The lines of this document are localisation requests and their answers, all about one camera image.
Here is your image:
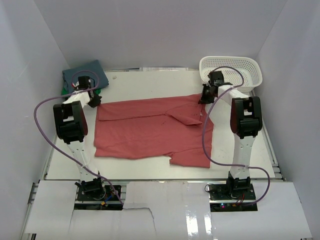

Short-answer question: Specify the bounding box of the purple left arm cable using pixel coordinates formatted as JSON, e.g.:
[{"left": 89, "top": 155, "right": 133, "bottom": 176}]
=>
[{"left": 33, "top": 70, "right": 125, "bottom": 206}]

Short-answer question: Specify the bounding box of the folded green t shirt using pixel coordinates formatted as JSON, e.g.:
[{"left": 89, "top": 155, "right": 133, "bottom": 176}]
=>
[{"left": 61, "top": 87, "right": 102, "bottom": 95}]

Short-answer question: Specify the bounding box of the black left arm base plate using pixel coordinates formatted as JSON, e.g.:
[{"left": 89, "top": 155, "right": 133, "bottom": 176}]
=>
[{"left": 74, "top": 185, "right": 123, "bottom": 211}]

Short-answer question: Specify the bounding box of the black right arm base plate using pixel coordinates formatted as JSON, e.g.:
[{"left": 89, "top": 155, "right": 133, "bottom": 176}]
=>
[{"left": 204, "top": 183, "right": 258, "bottom": 213}]

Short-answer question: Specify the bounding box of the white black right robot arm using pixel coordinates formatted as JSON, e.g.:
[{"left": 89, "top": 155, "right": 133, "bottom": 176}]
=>
[{"left": 198, "top": 67, "right": 263, "bottom": 200}]

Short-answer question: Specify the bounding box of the folded blue t shirt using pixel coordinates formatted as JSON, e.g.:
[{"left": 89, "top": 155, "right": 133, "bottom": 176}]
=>
[{"left": 62, "top": 60, "right": 109, "bottom": 94}]

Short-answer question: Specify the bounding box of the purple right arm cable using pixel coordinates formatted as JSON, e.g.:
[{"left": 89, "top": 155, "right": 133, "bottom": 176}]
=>
[{"left": 201, "top": 66, "right": 272, "bottom": 207}]

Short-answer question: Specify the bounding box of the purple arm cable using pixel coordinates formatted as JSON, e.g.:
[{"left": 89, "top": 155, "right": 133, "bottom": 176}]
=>
[
  {"left": 201, "top": 66, "right": 272, "bottom": 207},
  {"left": 33, "top": 70, "right": 125, "bottom": 206}
]

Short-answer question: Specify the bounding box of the red t shirt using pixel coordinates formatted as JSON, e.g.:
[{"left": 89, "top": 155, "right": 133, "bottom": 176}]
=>
[{"left": 93, "top": 94, "right": 214, "bottom": 169}]

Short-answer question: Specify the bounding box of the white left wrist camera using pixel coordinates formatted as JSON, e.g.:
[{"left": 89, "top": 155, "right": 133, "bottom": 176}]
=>
[{"left": 71, "top": 81, "right": 79, "bottom": 91}]

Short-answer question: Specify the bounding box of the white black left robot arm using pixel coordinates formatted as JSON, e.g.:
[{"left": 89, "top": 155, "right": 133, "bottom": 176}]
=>
[{"left": 53, "top": 76, "right": 106, "bottom": 200}]

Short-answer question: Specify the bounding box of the white perforated plastic basket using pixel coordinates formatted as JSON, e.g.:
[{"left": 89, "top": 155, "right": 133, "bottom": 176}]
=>
[{"left": 199, "top": 56, "right": 263, "bottom": 93}]

